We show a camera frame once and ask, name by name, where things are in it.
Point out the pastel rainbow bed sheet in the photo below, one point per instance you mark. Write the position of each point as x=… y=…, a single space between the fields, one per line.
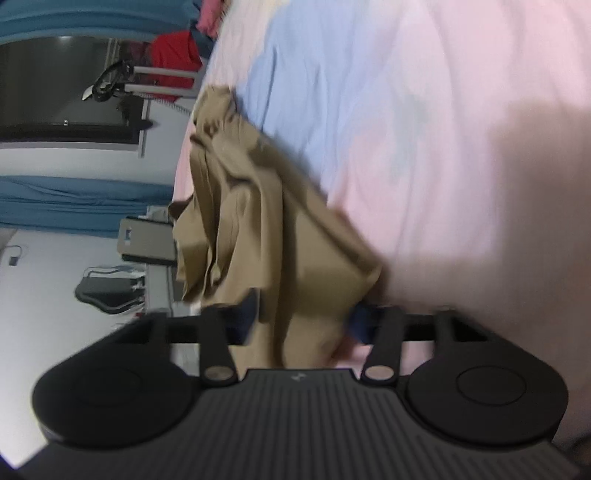
x=438 y=138

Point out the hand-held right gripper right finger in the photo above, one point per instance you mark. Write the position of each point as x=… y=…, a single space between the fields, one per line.
x=362 y=323

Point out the wide blue curtain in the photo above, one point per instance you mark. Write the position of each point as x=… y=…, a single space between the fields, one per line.
x=69 y=21

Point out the black framed vanity mirror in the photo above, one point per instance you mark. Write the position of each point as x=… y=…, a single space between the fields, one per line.
x=108 y=290

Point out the garment steamer stand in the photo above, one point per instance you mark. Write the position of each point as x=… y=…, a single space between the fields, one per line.
x=152 y=87

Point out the dark window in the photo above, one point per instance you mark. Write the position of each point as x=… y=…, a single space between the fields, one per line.
x=51 y=87

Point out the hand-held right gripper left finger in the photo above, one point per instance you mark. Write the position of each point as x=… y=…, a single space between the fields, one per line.
x=249 y=311

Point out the white desk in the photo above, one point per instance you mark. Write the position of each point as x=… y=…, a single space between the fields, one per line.
x=161 y=288

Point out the pink garment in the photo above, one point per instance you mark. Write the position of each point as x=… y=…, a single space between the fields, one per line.
x=210 y=14

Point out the narrow blue curtain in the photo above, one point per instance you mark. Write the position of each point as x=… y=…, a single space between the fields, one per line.
x=69 y=203

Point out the tan t-shirt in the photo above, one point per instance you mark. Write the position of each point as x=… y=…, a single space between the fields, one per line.
x=258 y=221

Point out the grey chair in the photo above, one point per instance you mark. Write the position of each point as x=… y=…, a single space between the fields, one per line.
x=145 y=240

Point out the wall socket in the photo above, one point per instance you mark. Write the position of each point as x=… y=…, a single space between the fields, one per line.
x=14 y=259

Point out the red garment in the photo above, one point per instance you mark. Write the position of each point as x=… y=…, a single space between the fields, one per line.
x=173 y=57

